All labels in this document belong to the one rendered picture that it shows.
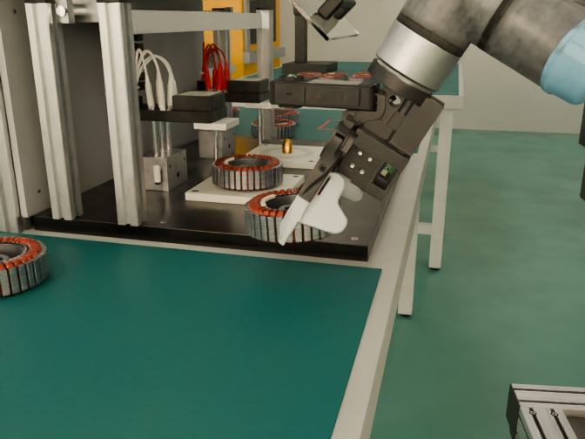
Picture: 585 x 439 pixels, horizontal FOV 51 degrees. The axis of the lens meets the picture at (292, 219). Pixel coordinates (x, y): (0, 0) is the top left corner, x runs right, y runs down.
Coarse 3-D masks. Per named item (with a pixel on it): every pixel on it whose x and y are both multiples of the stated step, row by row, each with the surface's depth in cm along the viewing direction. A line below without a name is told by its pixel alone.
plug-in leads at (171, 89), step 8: (136, 56) 93; (144, 56) 92; (152, 56) 91; (160, 56) 95; (136, 64) 93; (144, 64) 93; (168, 64) 95; (160, 80) 92; (160, 88) 92; (168, 88) 95; (176, 88) 97; (152, 96) 95; (160, 96) 93; (168, 96) 95; (152, 104) 95; (160, 104) 93; (168, 104) 95
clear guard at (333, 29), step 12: (300, 0) 75; (312, 0) 82; (324, 0) 91; (300, 12) 73; (312, 12) 76; (312, 24) 73; (324, 24) 76; (336, 24) 84; (348, 24) 93; (324, 36) 73; (336, 36) 77; (348, 36) 86
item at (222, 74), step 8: (208, 48) 117; (216, 48) 114; (208, 56) 118; (224, 56) 118; (200, 72) 119; (208, 72) 116; (216, 72) 118; (224, 72) 116; (200, 80) 120; (208, 80) 116; (216, 80) 119; (224, 80) 117; (200, 88) 120; (208, 88) 117; (216, 88) 116; (224, 88) 117
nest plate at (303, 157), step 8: (264, 144) 127; (248, 152) 119; (256, 152) 119; (264, 152) 119; (272, 152) 119; (280, 152) 119; (296, 152) 119; (304, 152) 119; (312, 152) 119; (288, 160) 112; (296, 160) 112; (304, 160) 112; (312, 160) 112; (304, 168) 111; (312, 168) 111
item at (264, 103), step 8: (232, 80) 114; (240, 80) 114; (248, 80) 114; (256, 80) 114; (264, 80) 116; (232, 88) 114; (240, 88) 114; (248, 88) 114; (256, 88) 113; (264, 88) 116; (232, 96) 115; (240, 96) 114; (248, 96) 114; (256, 96) 113; (264, 96) 116; (248, 104) 115; (256, 104) 114; (264, 104) 114
